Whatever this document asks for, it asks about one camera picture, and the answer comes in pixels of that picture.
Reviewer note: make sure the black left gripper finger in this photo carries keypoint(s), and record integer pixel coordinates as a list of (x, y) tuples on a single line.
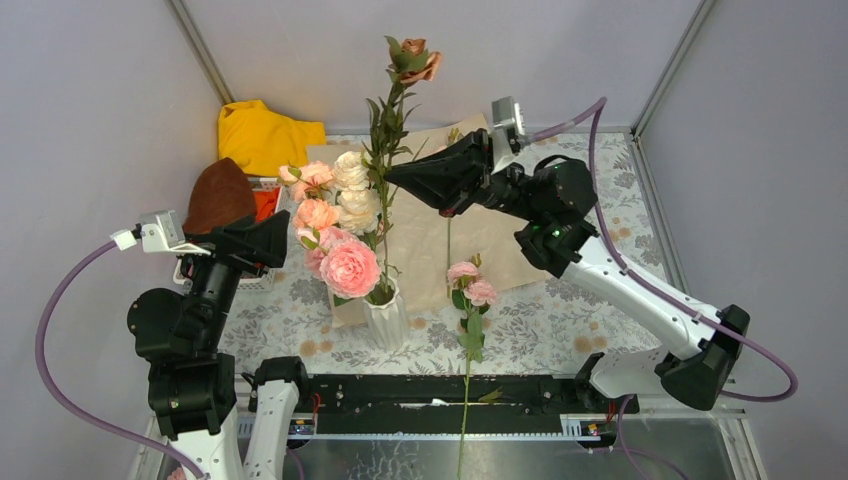
[(263, 243), (212, 240)]

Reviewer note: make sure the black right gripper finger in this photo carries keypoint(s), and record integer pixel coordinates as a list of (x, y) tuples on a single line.
[(435, 190), (471, 154)]

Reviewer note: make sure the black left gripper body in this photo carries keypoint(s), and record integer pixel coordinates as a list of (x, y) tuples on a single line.
[(215, 282)]

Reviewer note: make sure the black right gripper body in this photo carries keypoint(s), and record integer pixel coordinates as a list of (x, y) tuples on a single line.
[(506, 189)]

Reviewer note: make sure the beige kraft wrapping paper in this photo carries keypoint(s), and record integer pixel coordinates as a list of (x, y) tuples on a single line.
[(422, 244)]

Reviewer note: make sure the peach rose stem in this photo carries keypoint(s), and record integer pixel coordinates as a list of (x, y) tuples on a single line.
[(310, 187)]

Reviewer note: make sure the large pink peony stem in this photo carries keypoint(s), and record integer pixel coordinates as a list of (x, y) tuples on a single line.
[(348, 266)]

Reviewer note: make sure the cream white rose stem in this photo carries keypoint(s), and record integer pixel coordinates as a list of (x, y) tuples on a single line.
[(359, 203)]

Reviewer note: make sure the pink double rose stem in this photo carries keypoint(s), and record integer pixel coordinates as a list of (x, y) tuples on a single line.
[(473, 296)]

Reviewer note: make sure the dusty brown rose stem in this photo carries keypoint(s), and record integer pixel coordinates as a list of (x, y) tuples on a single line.
[(410, 62)]

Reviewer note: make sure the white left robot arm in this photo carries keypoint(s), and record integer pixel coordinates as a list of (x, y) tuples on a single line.
[(191, 382)]

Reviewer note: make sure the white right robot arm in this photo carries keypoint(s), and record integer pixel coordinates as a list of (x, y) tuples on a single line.
[(699, 343)]

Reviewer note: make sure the white ribbed vase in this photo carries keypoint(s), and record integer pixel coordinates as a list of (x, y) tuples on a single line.
[(386, 315)]

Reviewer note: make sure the pink artificial flowers at bottom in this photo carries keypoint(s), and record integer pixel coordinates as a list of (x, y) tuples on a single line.
[(177, 474)]

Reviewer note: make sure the orange cloth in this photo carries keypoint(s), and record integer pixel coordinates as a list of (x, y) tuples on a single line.
[(266, 203)]

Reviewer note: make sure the white plastic basket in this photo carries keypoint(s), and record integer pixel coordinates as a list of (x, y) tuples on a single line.
[(247, 282)]

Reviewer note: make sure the small pink rose stem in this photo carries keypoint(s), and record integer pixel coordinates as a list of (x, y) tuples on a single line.
[(454, 135)]

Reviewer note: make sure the brown cloth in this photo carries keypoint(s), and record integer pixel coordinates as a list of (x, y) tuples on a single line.
[(221, 196)]

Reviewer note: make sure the yellow cloth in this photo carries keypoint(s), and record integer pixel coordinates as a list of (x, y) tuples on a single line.
[(260, 141)]

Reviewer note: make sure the floral patterned table mat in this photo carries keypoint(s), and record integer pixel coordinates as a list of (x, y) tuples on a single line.
[(547, 327)]

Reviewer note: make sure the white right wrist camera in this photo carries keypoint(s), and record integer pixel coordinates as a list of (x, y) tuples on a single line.
[(508, 135)]

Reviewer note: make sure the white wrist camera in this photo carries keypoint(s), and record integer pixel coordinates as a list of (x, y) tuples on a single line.
[(158, 232), (508, 135)]

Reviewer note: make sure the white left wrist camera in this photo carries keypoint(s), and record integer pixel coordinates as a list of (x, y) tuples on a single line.
[(158, 232)]

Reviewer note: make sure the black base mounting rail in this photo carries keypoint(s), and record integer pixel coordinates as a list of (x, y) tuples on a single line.
[(440, 405)]

